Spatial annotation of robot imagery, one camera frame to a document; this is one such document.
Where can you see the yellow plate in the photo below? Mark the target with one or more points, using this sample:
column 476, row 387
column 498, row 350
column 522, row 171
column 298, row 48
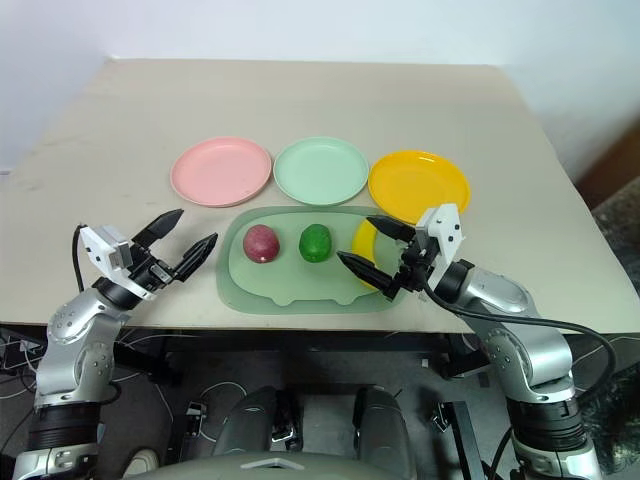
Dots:
column 417, row 182

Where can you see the dark rounded grey shape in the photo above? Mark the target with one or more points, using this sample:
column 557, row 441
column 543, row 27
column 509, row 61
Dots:
column 382, row 425
column 255, row 420

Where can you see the red fruit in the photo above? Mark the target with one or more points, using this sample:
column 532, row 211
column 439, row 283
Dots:
column 261, row 244

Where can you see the light green plate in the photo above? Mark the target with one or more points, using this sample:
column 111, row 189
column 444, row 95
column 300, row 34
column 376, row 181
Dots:
column 320, row 170

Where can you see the pink plate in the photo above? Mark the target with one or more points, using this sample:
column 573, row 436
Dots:
column 221, row 172

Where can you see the green fruit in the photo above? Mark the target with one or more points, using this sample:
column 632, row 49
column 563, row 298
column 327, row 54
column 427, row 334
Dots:
column 315, row 243

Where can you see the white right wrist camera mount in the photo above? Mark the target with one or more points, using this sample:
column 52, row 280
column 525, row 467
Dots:
column 445, row 232

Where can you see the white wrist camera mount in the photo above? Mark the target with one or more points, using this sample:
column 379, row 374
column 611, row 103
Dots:
column 97, row 247
column 445, row 232

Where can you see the yellow fruit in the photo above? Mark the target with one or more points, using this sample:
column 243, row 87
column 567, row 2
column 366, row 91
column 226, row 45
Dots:
column 361, row 242

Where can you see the grey robot torso edge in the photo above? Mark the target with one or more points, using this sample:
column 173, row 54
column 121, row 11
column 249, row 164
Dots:
column 270, row 467

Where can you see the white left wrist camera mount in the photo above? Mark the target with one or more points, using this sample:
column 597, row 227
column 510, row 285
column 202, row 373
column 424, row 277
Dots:
column 97, row 247

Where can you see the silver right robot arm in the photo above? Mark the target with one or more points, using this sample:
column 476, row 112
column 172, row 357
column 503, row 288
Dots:
column 530, row 350

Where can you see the black table frame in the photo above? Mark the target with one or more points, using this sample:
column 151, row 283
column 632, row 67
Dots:
column 300, row 347

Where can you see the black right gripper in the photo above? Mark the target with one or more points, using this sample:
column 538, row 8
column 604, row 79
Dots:
column 416, row 267

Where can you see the black table leg bar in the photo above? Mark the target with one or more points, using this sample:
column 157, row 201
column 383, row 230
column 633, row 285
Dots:
column 462, row 440

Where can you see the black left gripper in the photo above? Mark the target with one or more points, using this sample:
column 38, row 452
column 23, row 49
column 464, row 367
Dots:
column 150, row 272

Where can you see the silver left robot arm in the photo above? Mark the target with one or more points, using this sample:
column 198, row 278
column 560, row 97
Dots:
column 75, row 345

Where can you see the translucent green tray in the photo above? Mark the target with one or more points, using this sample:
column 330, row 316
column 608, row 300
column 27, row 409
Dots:
column 285, row 285

